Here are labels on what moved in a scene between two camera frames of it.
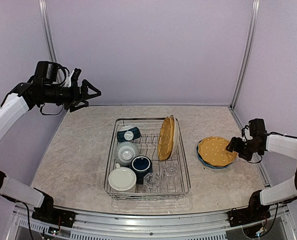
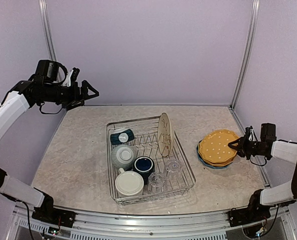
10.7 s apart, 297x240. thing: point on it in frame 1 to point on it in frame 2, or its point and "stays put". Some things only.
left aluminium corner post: x=47 y=30 stays put
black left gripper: x=83 y=95 stays put
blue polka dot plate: x=209 y=165 stays put
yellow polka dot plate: x=166 y=138 to x=214 y=147
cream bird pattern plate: x=176 y=142 to x=165 y=135
